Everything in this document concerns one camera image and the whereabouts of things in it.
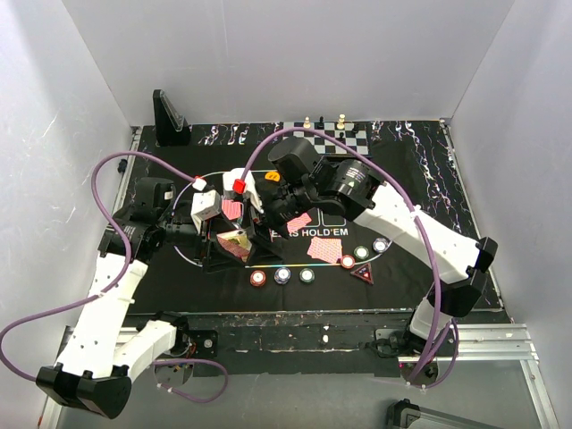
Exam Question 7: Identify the red chips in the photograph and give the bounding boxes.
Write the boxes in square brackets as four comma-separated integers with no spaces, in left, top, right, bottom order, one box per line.
[340,255,356,270]

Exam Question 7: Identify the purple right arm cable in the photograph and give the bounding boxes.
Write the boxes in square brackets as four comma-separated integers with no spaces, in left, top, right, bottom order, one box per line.
[233,127,460,391]

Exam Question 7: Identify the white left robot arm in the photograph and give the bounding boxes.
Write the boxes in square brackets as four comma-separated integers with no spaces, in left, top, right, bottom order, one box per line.
[35,178,222,419]

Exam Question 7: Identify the blue poker chip stack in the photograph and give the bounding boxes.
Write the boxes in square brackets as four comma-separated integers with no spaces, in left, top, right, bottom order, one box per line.
[274,267,291,285]

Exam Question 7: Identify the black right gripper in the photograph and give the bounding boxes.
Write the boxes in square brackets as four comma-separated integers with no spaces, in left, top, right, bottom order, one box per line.
[240,180,315,267]

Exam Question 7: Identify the green poker chip stack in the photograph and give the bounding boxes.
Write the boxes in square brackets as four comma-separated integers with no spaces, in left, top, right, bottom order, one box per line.
[299,268,315,284]

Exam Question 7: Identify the white chess piece right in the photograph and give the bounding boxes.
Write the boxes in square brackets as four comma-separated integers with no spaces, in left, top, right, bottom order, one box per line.
[336,114,346,130]

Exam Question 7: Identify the black triangular all-in marker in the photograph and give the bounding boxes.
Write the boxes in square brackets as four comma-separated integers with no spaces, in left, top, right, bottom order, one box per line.
[350,263,374,285]

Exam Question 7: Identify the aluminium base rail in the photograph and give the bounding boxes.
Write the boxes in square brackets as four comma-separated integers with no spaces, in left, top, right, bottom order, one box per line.
[55,322,540,364]

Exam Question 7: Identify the red playing card box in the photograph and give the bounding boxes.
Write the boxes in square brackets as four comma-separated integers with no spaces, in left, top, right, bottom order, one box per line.
[216,229,252,263]

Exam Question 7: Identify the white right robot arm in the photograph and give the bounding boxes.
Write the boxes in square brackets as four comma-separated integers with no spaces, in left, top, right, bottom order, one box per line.
[223,137,498,356]

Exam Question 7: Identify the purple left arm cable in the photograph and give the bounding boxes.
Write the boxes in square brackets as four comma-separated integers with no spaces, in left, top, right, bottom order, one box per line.
[0,150,230,404]

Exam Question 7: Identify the red poker chip stack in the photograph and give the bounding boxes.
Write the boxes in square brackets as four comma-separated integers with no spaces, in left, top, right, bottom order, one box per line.
[249,270,266,288]

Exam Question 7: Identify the black white chessboard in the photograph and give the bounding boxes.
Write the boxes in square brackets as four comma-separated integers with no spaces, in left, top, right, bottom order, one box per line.
[284,121,370,156]

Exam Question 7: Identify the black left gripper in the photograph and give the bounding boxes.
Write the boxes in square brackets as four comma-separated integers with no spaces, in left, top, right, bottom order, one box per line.
[158,210,247,270]

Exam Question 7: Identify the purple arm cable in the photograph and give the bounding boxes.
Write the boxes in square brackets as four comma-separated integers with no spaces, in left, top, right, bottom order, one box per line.
[233,127,460,391]
[0,150,230,404]

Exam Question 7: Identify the black case corner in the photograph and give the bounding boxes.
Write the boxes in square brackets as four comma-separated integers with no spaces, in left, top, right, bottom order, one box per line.
[385,399,496,429]

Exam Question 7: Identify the dealt red-backed playing card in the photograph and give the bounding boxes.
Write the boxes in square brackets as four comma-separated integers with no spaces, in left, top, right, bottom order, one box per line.
[326,239,343,264]

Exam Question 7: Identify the yellow big blind button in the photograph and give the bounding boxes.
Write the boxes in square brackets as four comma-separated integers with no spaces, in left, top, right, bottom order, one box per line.
[265,171,281,182]

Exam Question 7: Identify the black card dealer shoe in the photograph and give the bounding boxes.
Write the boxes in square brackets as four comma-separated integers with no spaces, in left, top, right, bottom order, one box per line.
[153,89,191,147]

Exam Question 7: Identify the black poker table mat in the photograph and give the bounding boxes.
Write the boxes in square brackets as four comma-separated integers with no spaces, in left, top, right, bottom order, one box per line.
[116,121,453,314]

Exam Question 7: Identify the green chips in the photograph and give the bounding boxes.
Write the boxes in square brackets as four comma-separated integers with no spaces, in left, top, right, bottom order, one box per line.
[354,246,369,260]

